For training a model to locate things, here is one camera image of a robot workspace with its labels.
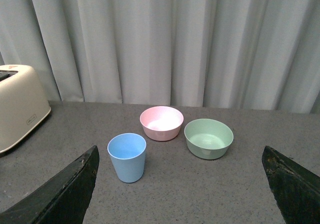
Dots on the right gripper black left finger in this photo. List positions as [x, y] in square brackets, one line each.
[64, 199]

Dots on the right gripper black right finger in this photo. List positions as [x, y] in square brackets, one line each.
[295, 188]

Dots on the blue plastic cup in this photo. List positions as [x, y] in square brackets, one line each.
[127, 152]

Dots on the green plastic bowl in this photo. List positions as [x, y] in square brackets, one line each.
[208, 139]

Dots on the cream white toaster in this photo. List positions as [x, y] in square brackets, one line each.
[23, 104]

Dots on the pink plastic bowl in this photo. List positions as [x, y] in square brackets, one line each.
[161, 123]

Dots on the grey pleated curtain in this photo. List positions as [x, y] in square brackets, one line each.
[243, 54]

